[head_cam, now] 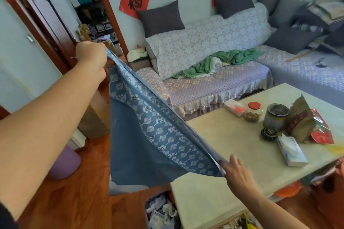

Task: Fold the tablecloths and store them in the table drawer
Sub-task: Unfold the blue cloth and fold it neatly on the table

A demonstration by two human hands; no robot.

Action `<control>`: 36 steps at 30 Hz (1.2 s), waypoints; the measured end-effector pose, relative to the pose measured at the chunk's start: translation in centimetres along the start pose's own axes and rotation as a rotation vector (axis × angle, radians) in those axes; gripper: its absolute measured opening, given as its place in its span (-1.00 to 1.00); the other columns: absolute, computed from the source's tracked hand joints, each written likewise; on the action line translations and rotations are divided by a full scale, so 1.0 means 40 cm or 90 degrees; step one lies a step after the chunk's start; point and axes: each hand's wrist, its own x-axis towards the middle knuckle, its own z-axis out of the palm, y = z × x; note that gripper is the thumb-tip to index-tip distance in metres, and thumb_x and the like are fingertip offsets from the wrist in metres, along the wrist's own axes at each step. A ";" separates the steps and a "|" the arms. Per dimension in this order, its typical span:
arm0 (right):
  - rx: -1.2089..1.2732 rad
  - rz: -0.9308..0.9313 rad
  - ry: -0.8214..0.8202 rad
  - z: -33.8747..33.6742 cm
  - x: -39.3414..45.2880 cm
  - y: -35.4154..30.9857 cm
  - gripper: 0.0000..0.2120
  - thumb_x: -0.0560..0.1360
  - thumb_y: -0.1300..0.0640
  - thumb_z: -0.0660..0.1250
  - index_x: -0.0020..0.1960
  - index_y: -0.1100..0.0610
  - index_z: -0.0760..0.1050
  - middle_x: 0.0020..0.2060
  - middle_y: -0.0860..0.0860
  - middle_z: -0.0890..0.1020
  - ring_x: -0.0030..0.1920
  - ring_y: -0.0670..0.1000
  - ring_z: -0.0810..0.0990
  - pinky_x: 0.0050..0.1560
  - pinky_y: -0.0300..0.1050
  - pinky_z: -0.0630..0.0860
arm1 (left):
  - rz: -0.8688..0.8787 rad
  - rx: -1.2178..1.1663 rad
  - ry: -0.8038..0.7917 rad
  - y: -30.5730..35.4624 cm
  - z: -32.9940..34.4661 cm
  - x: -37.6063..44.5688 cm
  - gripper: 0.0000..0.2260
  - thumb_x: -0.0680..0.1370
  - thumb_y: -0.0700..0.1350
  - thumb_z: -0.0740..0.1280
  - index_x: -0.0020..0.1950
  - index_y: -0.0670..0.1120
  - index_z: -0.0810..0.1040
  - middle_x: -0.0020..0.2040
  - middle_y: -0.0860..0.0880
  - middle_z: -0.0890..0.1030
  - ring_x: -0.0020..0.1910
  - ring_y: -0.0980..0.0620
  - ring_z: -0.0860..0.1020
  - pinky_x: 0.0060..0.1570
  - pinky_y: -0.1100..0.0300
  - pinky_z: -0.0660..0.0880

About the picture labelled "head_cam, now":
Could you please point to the person's right hand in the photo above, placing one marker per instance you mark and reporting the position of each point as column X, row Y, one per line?
column 240, row 180

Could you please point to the person's left hand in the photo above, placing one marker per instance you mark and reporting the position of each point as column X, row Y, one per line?
column 92, row 54

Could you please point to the wooden drawer white front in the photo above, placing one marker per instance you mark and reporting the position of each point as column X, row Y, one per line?
column 231, row 222

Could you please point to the white blue tissue pack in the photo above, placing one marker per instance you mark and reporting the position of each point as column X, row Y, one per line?
column 291, row 152

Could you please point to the white red tissue pack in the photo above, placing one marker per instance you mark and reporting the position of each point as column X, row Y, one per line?
column 233, row 108

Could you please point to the red lid glass jar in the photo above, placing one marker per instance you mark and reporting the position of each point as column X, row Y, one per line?
column 254, row 106

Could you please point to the blue patterned cloth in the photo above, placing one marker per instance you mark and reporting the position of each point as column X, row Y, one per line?
column 134, row 143

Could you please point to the person's left forearm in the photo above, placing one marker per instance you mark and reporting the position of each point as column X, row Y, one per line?
column 45, row 135

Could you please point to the person's right forearm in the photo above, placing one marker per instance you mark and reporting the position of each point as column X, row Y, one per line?
column 271, row 212

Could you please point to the person's black shirt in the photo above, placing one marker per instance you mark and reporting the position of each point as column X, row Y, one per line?
column 6, row 218

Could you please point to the golden figurine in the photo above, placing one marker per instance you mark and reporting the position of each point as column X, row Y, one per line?
column 84, row 33

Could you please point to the cream marble table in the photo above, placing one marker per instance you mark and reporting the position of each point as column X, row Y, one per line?
column 242, row 140

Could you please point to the yellow tape measure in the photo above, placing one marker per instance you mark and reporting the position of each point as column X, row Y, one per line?
column 248, row 223

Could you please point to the orange plastic basin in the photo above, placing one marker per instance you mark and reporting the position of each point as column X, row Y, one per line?
column 287, row 190

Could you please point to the grey side stool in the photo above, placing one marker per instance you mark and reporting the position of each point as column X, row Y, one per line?
column 139, row 65

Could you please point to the dark patterned canister lid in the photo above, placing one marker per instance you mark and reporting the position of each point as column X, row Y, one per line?
column 268, row 134

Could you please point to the brown panelled inner door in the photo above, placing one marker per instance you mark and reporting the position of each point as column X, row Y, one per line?
column 48, row 22

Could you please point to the olive brown perforated box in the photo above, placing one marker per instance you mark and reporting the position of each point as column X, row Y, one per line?
column 94, row 121

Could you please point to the red diamond paper poster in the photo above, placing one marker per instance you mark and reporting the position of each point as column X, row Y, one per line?
column 134, row 0

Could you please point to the grey open canister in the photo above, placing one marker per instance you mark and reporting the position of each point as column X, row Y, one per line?
column 274, row 120

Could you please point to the brown paper tea bag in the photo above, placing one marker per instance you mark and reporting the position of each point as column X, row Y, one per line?
column 299, row 121

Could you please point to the small bin with lavender bag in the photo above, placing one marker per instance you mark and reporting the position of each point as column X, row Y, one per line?
column 161, row 210

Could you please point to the red snack packet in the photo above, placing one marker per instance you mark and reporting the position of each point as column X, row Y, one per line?
column 322, row 129

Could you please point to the dark brown wooden door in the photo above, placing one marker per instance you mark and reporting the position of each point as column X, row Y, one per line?
column 4, row 113

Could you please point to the purple cylindrical stool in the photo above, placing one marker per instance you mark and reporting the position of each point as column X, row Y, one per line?
column 64, row 164

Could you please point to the green blanket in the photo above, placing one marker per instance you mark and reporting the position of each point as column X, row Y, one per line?
column 236, row 57

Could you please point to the purple quilted sofa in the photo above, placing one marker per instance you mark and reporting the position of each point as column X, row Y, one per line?
column 215, row 35

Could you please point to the thin wooden stick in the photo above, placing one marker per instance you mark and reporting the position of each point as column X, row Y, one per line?
column 301, row 55

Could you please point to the red brown doorway frame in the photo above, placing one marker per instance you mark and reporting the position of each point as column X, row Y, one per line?
column 110, row 14

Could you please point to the white wall switch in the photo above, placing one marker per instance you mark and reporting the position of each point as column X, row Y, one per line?
column 30, row 38

